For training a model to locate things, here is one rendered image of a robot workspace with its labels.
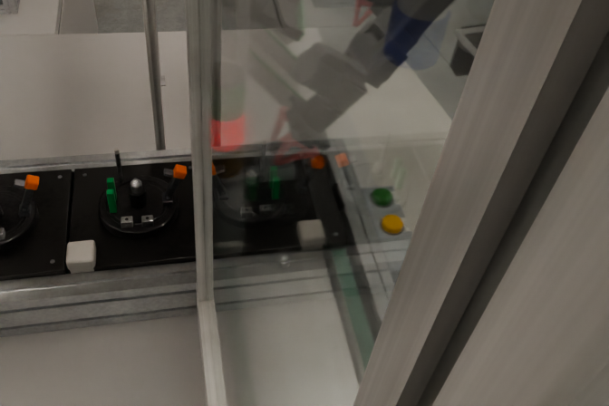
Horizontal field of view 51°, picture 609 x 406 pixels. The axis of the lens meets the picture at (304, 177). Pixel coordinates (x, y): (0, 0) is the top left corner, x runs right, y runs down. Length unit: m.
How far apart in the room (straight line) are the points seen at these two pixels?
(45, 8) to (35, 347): 1.08
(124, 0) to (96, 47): 1.90
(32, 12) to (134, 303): 1.06
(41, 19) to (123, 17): 1.63
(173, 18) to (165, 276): 2.52
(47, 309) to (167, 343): 0.21
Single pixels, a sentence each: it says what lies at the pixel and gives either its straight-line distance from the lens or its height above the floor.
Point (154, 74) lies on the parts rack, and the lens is 1.24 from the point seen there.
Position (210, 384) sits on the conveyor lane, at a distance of 1.01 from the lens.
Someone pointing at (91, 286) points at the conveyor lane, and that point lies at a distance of 1.13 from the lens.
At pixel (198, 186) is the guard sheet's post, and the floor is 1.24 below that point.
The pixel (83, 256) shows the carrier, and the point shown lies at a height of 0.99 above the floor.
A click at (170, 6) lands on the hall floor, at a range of 3.62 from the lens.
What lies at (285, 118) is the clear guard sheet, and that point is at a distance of 0.23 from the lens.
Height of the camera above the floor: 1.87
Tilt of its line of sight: 46 degrees down
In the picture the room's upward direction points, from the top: 8 degrees clockwise
